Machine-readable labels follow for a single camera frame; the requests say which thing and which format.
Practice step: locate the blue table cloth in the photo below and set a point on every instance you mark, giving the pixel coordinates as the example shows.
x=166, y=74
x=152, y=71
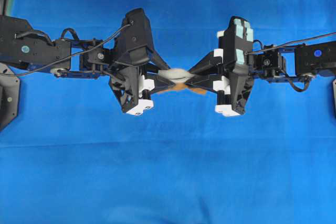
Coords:
x=72, y=156

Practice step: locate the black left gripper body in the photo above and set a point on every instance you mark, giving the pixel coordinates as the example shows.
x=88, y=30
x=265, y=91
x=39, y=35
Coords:
x=130, y=84

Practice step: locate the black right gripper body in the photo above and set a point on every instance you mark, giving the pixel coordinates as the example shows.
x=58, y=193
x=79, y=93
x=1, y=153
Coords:
x=233, y=86

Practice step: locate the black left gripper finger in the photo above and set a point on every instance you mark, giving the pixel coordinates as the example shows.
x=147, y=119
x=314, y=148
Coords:
x=160, y=83
x=156, y=63

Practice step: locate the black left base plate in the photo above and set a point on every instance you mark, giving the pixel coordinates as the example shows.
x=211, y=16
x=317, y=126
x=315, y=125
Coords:
x=10, y=90

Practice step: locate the white and orange sponge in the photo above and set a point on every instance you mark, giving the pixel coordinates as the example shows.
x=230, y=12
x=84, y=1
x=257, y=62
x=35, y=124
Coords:
x=179, y=77

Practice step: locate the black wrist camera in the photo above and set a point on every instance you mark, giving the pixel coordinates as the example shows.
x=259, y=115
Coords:
x=236, y=41
x=134, y=44

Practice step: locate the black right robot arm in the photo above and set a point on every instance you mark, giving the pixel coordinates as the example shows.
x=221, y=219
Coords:
x=296, y=65

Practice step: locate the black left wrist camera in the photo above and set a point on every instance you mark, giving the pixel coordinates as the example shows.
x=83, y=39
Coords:
x=134, y=44

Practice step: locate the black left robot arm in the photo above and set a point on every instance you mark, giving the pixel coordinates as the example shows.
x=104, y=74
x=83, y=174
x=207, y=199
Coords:
x=31, y=50

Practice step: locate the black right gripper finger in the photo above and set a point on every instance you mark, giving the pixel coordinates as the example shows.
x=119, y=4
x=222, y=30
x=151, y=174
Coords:
x=204, y=82
x=207, y=65

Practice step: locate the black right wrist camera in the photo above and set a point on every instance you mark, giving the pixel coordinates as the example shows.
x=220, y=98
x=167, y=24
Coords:
x=236, y=41

